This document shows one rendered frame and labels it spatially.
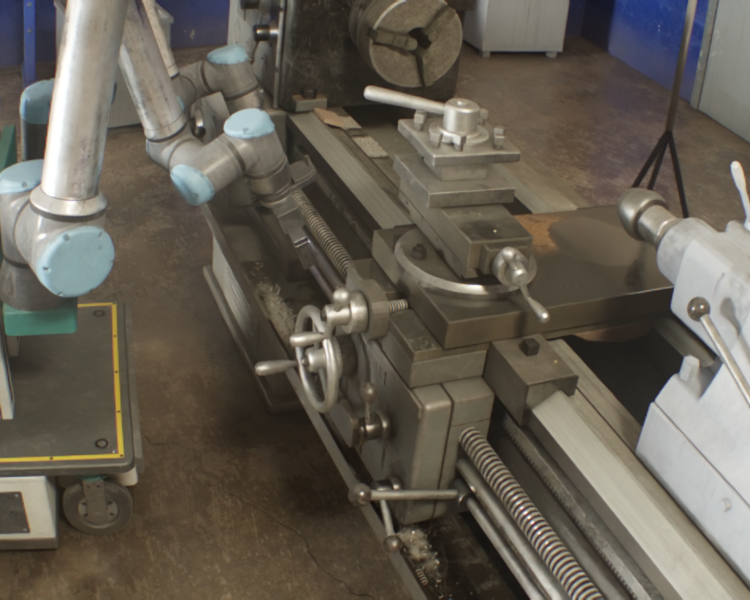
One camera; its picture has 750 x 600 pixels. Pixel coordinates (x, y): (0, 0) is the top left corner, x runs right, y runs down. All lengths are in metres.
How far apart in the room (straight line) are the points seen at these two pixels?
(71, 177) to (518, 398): 0.84
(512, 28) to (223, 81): 3.99
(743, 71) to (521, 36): 1.47
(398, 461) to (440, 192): 0.47
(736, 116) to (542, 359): 4.26
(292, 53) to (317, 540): 1.23
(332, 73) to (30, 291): 1.06
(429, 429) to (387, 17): 1.10
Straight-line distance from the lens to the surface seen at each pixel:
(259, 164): 1.92
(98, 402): 2.37
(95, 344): 2.57
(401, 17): 2.39
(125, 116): 4.60
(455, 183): 1.71
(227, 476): 2.63
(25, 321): 1.99
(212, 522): 2.50
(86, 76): 1.66
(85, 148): 1.70
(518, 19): 6.15
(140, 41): 1.85
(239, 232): 2.90
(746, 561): 1.38
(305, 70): 2.57
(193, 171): 1.86
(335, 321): 1.67
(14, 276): 1.98
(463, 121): 1.70
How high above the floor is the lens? 1.77
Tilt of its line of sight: 31 degrees down
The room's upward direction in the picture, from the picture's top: 7 degrees clockwise
